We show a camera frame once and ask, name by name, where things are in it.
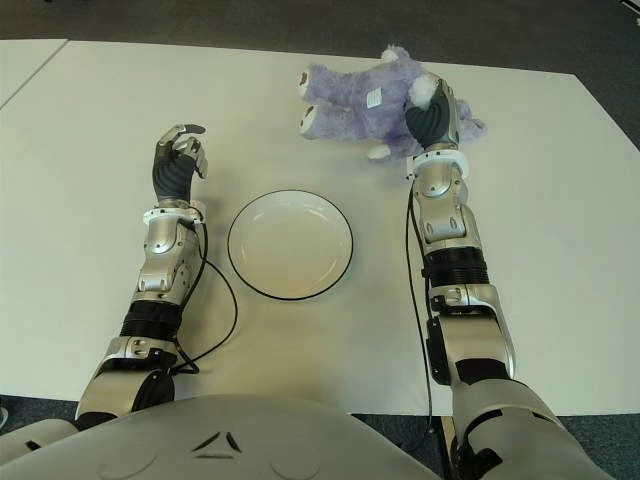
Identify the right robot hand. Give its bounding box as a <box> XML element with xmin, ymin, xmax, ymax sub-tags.
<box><xmin>403</xmin><ymin>75</ymin><xmax>461</xmax><ymax>151</ymax></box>

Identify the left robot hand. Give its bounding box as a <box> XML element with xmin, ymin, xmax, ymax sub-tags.
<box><xmin>152</xmin><ymin>122</ymin><xmax>209</xmax><ymax>202</ymax></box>

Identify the purple plush doll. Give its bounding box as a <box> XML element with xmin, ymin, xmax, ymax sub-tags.
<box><xmin>294</xmin><ymin>43</ymin><xmax>489</xmax><ymax>162</ymax></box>

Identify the white plate with black rim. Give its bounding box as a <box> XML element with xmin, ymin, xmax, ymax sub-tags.
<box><xmin>227</xmin><ymin>189</ymin><xmax>355</xmax><ymax>302</ymax></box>

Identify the grey robot torso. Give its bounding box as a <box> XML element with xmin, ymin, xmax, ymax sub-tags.
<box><xmin>0</xmin><ymin>394</ymin><xmax>451</xmax><ymax>480</ymax></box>

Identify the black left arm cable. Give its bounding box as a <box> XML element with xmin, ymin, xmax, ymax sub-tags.
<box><xmin>172</xmin><ymin>222</ymin><xmax>239</xmax><ymax>375</ymax></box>

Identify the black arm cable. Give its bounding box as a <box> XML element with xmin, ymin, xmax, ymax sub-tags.
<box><xmin>407</xmin><ymin>187</ymin><xmax>436</xmax><ymax>436</ymax></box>
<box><xmin>172</xmin><ymin>222</ymin><xmax>239</xmax><ymax>375</ymax></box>

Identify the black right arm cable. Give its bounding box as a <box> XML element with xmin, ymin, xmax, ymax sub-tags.
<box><xmin>407</xmin><ymin>187</ymin><xmax>436</xmax><ymax>436</ymax></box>

